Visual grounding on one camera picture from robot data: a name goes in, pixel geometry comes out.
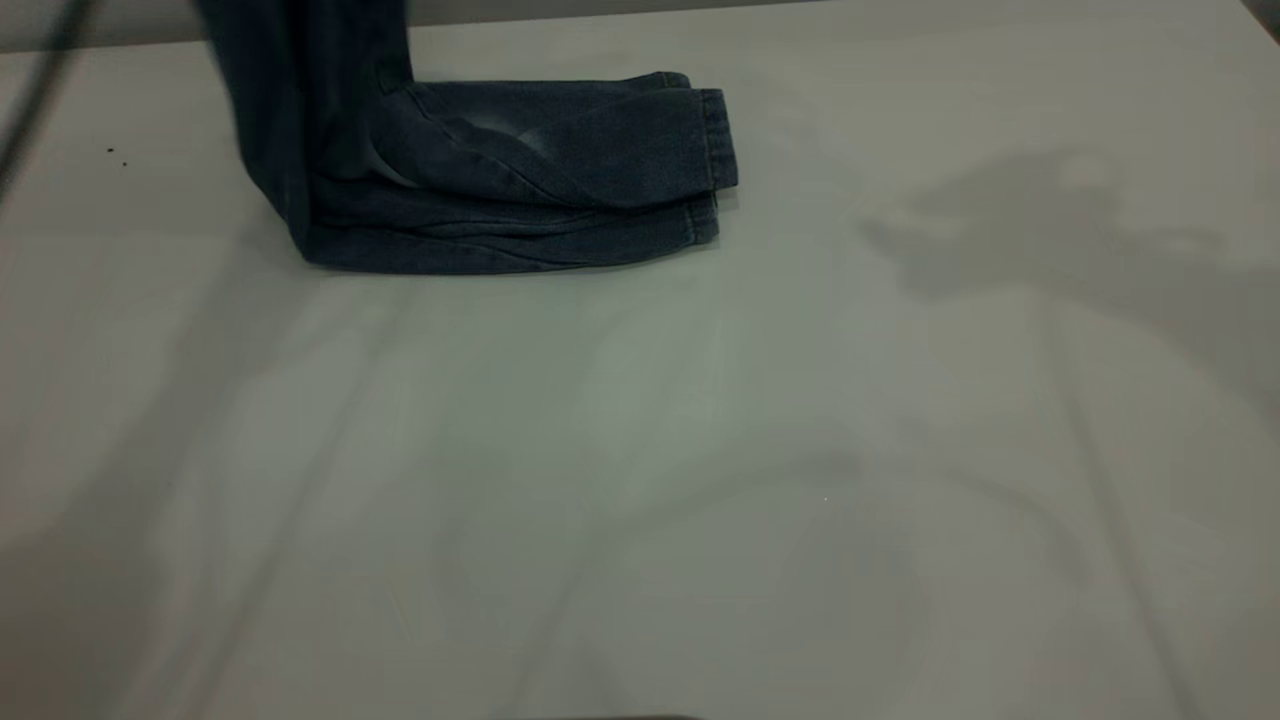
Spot blue denim jeans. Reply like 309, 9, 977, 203
195, 0, 741, 276

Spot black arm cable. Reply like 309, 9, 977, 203
0, 0, 99, 201

